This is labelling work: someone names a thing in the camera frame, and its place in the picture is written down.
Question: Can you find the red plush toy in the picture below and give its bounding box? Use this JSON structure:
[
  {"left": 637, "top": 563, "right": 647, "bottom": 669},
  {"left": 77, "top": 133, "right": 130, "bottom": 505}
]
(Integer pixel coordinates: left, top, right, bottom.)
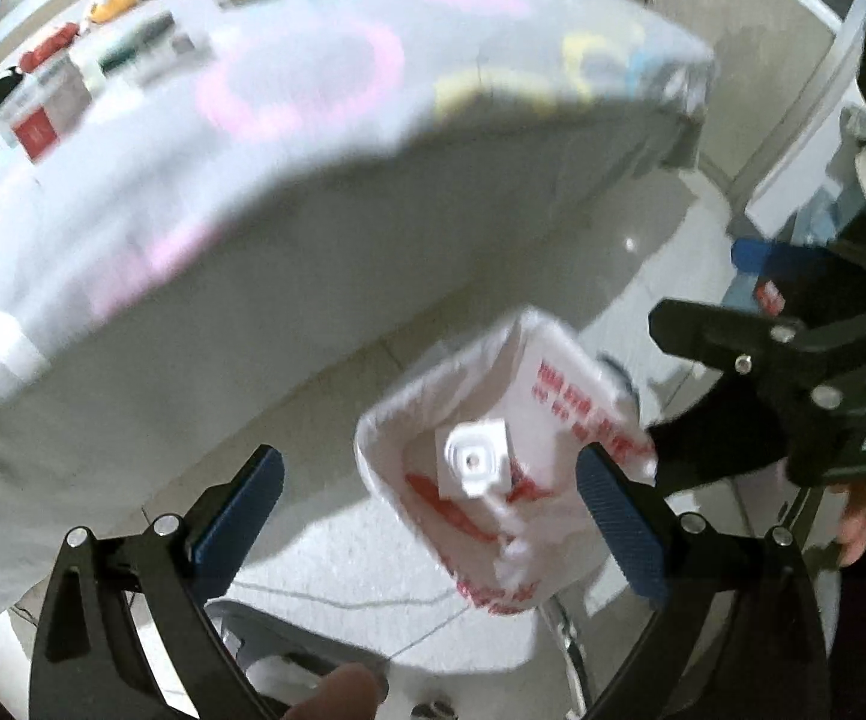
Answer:
[{"left": 17, "top": 23, "right": 80, "bottom": 75}]

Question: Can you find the operator's left thumb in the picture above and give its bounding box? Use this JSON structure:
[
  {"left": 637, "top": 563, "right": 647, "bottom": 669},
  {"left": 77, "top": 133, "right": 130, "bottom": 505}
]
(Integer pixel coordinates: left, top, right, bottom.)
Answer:
[{"left": 283, "top": 665, "right": 384, "bottom": 720}]

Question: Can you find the white red trash bag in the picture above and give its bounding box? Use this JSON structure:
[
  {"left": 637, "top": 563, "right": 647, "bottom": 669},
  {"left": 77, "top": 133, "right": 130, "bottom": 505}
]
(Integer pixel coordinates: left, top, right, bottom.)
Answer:
[{"left": 355, "top": 307, "right": 657, "bottom": 616}]

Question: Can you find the dark green long box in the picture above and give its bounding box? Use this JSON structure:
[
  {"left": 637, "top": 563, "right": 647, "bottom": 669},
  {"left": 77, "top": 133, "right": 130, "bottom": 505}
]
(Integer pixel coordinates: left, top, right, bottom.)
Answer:
[{"left": 97, "top": 11, "right": 176, "bottom": 75}]

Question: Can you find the blue white milk carton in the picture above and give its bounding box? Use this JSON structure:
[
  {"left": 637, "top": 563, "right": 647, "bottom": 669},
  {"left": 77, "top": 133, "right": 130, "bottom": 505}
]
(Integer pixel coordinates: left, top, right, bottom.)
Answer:
[{"left": 0, "top": 52, "right": 92, "bottom": 163}]

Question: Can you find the yellow white plush toy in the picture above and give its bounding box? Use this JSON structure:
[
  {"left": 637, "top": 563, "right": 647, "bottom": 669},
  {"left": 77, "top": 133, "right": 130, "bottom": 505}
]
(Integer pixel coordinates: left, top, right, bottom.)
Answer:
[{"left": 89, "top": 0, "right": 138, "bottom": 25}]

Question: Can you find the operator's right hand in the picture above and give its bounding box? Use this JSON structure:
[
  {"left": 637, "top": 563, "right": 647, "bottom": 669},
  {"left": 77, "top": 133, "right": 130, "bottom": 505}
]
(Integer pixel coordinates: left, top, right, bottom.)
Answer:
[{"left": 833, "top": 481, "right": 866, "bottom": 567}]

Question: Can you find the patterned grey bed sheet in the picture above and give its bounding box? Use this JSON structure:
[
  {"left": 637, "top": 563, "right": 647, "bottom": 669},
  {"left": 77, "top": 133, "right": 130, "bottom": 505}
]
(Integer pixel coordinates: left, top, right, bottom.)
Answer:
[{"left": 0, "top": 0, "right": 716, "bottom": 614}]

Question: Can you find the white square plastic tray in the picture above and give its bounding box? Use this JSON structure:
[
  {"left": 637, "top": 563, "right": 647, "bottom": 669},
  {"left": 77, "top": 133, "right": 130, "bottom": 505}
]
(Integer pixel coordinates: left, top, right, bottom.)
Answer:
[{"left": 435, "top": 418, "right": 513, "bottom": 500}]

